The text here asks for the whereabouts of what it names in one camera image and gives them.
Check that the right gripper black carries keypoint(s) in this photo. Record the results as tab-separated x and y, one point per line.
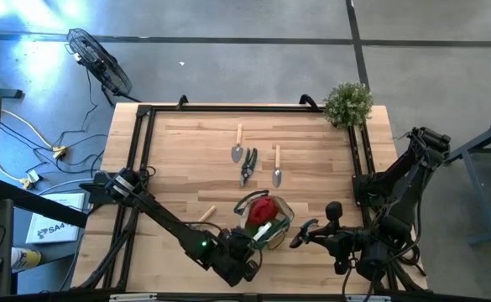
339	243

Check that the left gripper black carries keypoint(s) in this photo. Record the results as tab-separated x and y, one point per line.
234	260

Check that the cream green canvas gardening bag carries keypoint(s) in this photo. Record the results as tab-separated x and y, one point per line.
286	214

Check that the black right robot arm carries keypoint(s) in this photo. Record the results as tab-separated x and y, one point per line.
408	176

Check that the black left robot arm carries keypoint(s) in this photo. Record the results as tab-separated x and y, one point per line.
165	218

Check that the green white spray bottle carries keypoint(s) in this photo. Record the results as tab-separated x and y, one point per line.
262	231

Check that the red cloth gloves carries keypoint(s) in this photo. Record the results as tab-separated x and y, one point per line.
262	211

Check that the green potted plant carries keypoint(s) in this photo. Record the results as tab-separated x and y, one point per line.
348	105

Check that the white printed booklet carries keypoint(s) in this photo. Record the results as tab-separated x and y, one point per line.
54	226

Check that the yellow spray can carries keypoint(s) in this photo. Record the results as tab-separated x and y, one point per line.
24	258

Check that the black floor fan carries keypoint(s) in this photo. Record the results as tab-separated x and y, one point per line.
102	67

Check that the white bar on frame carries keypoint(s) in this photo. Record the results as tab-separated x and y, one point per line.
132	297
367	298

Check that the black frame clamp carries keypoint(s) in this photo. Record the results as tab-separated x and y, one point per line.
182	100
308	100

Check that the black aluminium table frame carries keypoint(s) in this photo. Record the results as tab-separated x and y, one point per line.
228	108

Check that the blue metal table frame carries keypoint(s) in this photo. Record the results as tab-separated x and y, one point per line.
480	176

